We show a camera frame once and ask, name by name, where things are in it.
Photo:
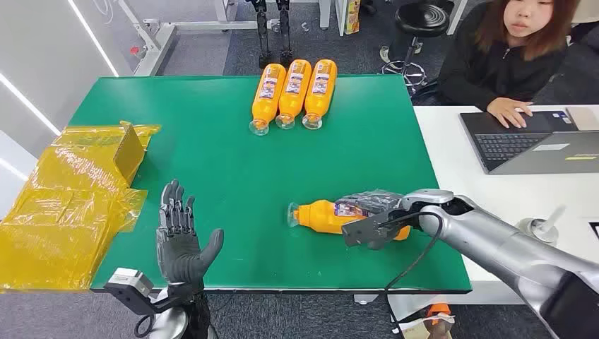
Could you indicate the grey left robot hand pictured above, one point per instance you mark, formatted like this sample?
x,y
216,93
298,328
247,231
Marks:
x,y
180,255

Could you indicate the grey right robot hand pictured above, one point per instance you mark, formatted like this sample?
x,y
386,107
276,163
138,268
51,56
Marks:
x,y
369,203

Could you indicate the orange juice bottle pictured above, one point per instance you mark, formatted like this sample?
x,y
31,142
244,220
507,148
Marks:
x,y
320,96
293,96
267,100
318,217

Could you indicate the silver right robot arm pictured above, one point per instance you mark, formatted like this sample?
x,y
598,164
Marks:
x,y
491,243

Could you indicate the green table mat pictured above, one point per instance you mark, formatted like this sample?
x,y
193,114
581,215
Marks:
x,y
234,187

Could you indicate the white desk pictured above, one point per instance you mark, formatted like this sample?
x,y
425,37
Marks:
x,y
468,178

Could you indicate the yellow film-wrapped cardboard box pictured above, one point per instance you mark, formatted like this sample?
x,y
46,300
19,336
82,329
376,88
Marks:
x,y
61,224

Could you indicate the orange and white object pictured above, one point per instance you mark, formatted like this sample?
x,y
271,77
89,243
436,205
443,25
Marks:
x,y
437,309

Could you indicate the dark grey laptop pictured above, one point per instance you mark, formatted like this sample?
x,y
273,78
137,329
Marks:
x,y
505,145

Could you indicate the pale shoe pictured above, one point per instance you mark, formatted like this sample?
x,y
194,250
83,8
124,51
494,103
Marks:
x,y
385,54

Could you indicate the person's hand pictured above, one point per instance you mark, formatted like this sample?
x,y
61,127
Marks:
x,y
507,112

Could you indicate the pale cup with straw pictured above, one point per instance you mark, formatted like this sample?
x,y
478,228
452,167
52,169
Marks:
x,y
543,229

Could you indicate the person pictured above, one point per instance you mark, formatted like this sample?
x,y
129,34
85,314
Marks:
x,y
496,70

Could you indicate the yellow carton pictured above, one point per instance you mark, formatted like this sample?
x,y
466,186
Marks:
x,y
353,18

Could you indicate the black robot leg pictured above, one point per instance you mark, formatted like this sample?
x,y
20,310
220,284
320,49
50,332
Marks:
x,y
263,37
285,37

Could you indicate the black round stool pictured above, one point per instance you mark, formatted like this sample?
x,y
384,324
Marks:
x,y
421,18

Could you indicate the white table leg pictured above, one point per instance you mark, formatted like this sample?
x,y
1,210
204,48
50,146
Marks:
x,y
325,14

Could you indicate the black flat device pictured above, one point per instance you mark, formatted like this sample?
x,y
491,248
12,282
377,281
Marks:
x,y
595,230

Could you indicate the beige flat case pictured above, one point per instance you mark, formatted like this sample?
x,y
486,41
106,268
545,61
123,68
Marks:
x,y
582,118

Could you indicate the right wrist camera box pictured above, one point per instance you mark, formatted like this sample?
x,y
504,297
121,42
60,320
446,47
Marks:
x,y
365,229

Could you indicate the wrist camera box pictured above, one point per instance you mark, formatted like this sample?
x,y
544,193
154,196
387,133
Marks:
x,y
128,280
365,229

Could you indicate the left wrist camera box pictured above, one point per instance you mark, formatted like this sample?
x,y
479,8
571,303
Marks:
x,y
128,280

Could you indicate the white metal stand frame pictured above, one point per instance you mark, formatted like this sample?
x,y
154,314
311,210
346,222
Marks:
x,y
159,42

